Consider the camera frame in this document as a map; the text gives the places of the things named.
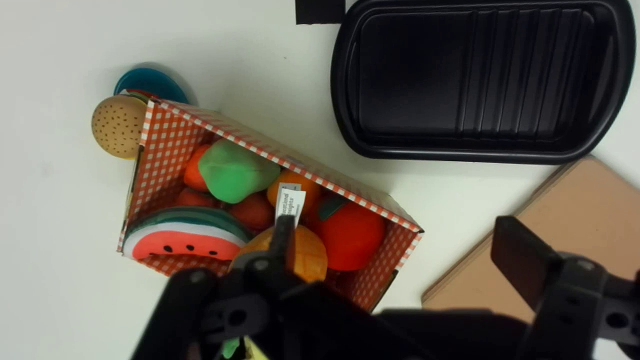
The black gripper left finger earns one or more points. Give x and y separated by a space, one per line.
221 306

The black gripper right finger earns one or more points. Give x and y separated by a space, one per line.
580 301

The orange plush toy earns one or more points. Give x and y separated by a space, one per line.
308 257

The small green toy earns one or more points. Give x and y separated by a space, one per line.
231 349

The yellow toy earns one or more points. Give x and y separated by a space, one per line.
254 352

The watermelon slice plush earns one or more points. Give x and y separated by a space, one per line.
187 240

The small red plush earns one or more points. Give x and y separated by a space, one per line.
253 213

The green plush toy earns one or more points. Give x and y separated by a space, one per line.
233 173

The red-orange plush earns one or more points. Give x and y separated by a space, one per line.
195 170

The small orange plush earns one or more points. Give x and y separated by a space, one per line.
315 195

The red tomato plush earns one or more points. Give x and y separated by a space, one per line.
350 234

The red checkered cardboard box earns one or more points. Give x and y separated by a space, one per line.
170 143

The tan burger bun toy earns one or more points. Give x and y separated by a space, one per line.
116 126

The teal toy plate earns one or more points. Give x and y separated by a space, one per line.
150 81

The brown cutting board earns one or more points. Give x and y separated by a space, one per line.
586 200

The black ridged grill tray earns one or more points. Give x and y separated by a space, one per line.
481 81

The black tape strip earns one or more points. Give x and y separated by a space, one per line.
320 10

